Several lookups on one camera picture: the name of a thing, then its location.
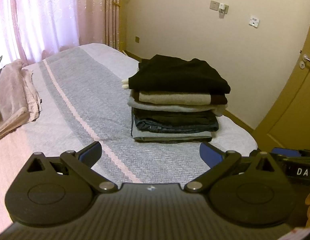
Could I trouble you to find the black knit sweater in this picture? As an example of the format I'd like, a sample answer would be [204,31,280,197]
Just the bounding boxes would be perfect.
[122,55,231,95]

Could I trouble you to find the yellow wooden door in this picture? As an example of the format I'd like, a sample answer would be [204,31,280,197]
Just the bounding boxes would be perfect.
[253,28,310,151]

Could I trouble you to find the dark maroon folded garment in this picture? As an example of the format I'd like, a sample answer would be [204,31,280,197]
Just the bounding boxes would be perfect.
[210,94,228,105]

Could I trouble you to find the striped bed cover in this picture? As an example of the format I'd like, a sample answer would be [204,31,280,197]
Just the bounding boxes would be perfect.
[0,42,258,221]

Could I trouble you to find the dark folded jeans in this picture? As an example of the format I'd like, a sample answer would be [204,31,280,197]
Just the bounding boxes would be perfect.
[131,108,219,134]

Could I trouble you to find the light grey folded garment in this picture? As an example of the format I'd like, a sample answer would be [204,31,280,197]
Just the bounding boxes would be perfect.
[127,96,228,116]

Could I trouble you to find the beige folded blanket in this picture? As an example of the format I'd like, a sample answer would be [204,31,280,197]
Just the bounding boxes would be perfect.
[0,68,41,140]

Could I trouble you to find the grey folded sweater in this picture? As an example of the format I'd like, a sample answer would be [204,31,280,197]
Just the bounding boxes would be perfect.
[138,92,211,106]

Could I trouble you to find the pink curtain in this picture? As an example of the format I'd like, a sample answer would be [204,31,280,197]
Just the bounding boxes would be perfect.
[0,0,120,66]

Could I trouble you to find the silver door handle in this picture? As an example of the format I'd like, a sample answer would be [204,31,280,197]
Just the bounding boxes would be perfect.
[302,54,310,63]

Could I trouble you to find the white wall socket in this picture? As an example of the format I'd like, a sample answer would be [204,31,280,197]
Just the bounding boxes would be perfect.
[249,16,260,28]

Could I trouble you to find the white wall charger plug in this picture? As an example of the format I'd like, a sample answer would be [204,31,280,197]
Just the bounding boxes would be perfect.
[218,3,229,15]

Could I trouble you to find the wall light switch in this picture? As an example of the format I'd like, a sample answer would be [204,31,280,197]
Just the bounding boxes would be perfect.
[209,1,220,11]

